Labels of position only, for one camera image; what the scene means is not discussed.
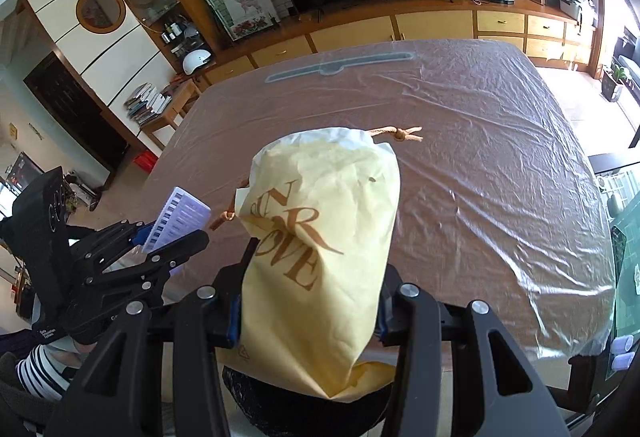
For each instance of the pale lavender cap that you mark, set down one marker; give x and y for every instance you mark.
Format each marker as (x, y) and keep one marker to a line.
(625, 344)
(625, 361)

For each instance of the long wooden television cabinet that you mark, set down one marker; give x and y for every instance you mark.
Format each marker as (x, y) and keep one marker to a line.
(430, 24)

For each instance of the dark wooden door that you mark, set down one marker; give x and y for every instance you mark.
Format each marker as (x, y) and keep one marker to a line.
(75, 117)

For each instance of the grey printer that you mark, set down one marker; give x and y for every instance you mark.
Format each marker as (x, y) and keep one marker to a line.
(570, 2)

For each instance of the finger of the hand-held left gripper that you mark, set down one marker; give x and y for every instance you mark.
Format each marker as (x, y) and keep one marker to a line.
(140, 233)
(185, 244)

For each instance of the white helmet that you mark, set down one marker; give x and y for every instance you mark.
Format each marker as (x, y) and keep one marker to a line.
(197, 61)

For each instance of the potted green plant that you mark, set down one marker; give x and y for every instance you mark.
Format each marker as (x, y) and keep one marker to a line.
(614, 84)

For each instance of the small wooden stool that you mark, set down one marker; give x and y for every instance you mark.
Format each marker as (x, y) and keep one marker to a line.
(175, 117)

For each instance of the dark sofa bench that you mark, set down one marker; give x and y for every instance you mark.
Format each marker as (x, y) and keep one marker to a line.
(629, 52)

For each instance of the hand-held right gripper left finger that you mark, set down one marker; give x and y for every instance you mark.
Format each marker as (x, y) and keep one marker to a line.
(234, 322)

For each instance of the person's left forearm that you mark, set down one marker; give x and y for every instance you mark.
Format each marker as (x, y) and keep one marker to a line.
(40, 369)

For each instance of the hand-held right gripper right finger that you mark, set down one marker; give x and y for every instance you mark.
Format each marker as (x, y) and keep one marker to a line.
(381, 324)

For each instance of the grey plastic strip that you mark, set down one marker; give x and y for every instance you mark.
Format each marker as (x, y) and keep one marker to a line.
(340, 64)

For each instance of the stack of books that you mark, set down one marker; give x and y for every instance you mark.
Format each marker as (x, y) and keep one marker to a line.
(147, 103)

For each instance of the clear plastic table cover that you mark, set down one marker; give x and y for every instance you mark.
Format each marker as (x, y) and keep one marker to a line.
(500, 167)

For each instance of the red box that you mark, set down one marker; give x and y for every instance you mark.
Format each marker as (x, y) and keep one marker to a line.
(146, 162)

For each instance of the animal picture canvas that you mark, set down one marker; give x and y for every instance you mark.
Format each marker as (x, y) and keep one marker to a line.
(247, 7)

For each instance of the green glass side table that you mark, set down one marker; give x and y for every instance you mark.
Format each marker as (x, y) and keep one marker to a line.
(627, 307)

